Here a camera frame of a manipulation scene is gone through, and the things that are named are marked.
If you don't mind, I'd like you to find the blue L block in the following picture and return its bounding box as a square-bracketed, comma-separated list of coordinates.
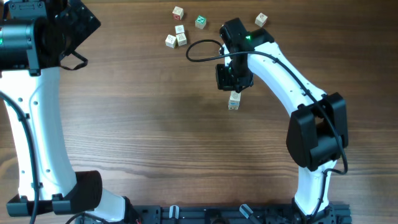
[229, 91, 241, 103]

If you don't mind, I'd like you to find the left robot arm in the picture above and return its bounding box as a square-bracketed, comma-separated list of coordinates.
[1, 1, 140, 223]

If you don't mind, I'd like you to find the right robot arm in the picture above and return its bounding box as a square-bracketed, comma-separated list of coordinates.
[216, 18, 348, 223]

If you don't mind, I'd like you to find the wooden picture block top right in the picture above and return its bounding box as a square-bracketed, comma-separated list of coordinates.
[255, 12, 268, 27]

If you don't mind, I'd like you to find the green N block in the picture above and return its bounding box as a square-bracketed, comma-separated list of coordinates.
[195, 15, 207, 29]

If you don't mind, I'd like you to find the red-edged block left cluster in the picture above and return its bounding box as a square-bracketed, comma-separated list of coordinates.
[175, 25, 185, 34]

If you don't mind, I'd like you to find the plain wooden block far left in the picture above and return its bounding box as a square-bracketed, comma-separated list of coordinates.
[165, 34, 177, 49]

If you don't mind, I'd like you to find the red-sided block top left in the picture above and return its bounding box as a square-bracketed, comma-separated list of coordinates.
[172, 6, 184, 21]

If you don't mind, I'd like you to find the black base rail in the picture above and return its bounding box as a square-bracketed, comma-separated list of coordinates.
[67, 203, 353, 224]

